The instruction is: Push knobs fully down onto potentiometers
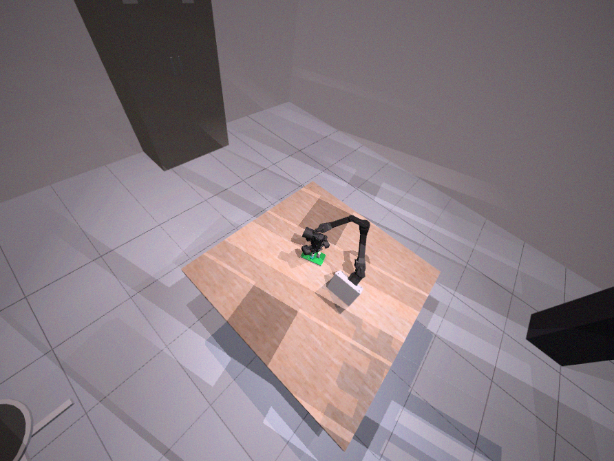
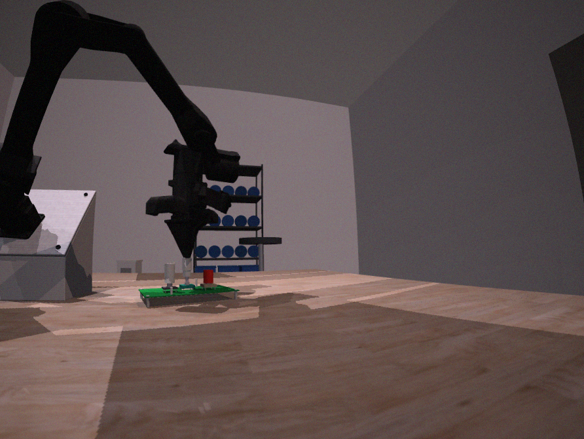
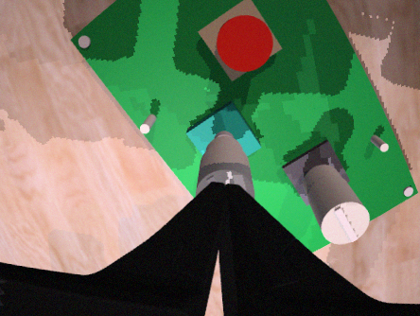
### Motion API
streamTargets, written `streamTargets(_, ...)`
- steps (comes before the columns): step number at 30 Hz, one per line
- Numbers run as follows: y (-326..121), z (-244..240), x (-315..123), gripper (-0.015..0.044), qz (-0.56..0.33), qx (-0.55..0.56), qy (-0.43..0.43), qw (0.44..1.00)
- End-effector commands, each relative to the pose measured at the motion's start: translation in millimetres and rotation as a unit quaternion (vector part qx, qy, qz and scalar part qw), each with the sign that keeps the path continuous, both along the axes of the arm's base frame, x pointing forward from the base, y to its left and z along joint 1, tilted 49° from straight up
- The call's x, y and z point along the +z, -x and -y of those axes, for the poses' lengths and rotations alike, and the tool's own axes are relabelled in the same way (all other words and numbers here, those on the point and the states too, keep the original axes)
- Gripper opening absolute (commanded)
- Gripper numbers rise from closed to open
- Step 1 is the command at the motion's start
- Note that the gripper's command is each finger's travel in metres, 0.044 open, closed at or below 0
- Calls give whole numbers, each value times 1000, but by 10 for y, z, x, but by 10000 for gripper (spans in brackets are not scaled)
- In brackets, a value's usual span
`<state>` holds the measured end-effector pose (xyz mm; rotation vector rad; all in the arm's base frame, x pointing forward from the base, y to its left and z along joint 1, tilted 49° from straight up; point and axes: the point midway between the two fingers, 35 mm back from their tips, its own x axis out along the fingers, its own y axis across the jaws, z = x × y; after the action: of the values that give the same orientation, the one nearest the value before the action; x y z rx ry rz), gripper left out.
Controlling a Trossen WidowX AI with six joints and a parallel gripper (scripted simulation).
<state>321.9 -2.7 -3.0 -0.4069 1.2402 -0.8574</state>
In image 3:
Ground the green circuit board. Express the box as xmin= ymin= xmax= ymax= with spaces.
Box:
xmin=70 ymin=0 xmax=417 ymax=253

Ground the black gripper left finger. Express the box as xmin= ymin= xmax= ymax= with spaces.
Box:
xmin=0 ymin=182 xmax=226 ymax=316

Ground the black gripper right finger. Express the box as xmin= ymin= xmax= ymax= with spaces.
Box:
xmin=219 ymin=184 xmax=420 ymax=316

